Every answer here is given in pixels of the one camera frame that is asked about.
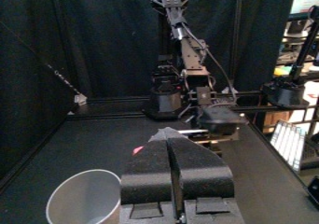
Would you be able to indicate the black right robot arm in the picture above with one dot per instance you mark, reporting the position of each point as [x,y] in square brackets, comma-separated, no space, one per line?
[183,47]

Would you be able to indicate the brown wooden box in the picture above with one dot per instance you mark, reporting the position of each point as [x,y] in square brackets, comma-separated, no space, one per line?
[275,119]

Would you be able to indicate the white slotted rack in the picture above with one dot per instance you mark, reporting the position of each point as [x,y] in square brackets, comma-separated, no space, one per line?
[289,143]

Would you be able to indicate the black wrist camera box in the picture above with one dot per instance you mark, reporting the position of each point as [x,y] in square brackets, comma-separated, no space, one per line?
[220,119]

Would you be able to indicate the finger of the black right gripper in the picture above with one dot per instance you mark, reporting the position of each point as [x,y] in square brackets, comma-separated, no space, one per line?
[215,138]

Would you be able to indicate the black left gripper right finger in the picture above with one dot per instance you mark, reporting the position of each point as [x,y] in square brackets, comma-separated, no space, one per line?
[203,174]

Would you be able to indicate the black frame post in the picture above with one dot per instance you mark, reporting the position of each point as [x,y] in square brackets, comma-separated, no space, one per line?
[236,31]

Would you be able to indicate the grey plastic cup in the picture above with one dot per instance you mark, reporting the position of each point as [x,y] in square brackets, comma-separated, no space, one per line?
[83,196]

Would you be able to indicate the black cloth curtain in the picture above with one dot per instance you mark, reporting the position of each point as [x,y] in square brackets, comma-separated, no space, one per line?
[108,38]

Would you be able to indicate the white tag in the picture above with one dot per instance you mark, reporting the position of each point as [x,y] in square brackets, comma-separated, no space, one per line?
[80,99]

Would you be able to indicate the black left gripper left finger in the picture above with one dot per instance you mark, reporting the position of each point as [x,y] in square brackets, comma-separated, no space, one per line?
[146,171]

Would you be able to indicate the red toy chile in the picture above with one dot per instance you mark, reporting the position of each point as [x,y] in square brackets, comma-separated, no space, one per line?
[138,150]

